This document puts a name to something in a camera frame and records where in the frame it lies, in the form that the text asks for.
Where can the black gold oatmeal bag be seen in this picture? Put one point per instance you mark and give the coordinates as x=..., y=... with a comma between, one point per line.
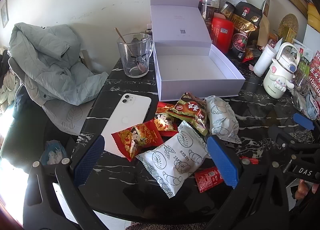
x=243, y=27

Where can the red canister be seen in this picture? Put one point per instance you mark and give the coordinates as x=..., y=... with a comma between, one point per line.
x=222, y=34

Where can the green white packet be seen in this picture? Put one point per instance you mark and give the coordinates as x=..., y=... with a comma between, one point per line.
x=303, y=54

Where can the pink box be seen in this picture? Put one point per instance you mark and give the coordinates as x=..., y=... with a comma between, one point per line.
x=220, y=16

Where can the glass mug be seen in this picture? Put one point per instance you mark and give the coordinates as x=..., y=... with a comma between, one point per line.
x=135, y=54

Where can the red printed snack bag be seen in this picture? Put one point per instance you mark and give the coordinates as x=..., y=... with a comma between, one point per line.
x=315, y=74

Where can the small blue waste bin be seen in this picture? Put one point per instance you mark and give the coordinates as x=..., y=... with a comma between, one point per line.
x=53, y=153

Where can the jar with gold label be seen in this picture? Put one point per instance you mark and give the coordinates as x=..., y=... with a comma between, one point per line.
x=227, y=9

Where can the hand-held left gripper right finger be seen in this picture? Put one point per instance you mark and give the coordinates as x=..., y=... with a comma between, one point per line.
x=223, y=162

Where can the clear plastic bag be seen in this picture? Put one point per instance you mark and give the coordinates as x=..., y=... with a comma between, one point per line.
x=302, y=100

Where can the small framed wall picture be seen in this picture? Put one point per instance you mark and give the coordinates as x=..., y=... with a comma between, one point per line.
x=4, y=13

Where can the small red cartoon snack packet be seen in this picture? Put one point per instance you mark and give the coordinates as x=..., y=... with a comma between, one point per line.
x=163, y=122

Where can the red sachet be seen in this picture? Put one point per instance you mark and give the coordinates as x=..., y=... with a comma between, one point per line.
x=207, y=178

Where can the clear fried snack packet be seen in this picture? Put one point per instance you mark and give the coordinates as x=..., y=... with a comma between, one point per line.
x=250, y=56

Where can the green cereal packet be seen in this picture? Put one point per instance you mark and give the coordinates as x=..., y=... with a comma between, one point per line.
x=190, y=110

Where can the person's right hand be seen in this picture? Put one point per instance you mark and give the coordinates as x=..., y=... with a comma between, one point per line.
x=303, y=190

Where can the grey puffer jacket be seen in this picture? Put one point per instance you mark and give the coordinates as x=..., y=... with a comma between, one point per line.
x=50, y=57

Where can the white gift box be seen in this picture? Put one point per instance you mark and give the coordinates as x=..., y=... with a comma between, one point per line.
x=190, y=69

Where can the white bread packet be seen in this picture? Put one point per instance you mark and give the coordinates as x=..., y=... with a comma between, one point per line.
x=175, y=160
x=221, y=117

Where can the white cylindrical bottle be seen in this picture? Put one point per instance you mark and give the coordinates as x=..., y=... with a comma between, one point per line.
x=262, y=61

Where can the yellow object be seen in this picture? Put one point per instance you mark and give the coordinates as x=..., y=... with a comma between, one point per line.
x=314, y=13

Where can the white smartphone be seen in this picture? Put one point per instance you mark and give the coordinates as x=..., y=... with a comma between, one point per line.
x=127, y=115

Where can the white cartoon water bottle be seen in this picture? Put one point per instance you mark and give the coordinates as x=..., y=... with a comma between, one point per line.
x=277, y=79

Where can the large red cartoon snack packet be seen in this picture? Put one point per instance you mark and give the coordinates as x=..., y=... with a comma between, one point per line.
x=135, y=140

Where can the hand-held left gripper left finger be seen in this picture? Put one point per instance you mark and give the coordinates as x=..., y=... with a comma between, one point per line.
x=88, y=160

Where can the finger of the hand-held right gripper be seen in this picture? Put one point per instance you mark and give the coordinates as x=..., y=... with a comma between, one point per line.
x=282, y=137
x=303, y=121

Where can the pile of clothes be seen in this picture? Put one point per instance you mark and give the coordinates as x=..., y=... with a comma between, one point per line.
x=7, y=82

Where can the round woven gold plate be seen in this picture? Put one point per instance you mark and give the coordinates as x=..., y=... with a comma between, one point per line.
x=288, y=24

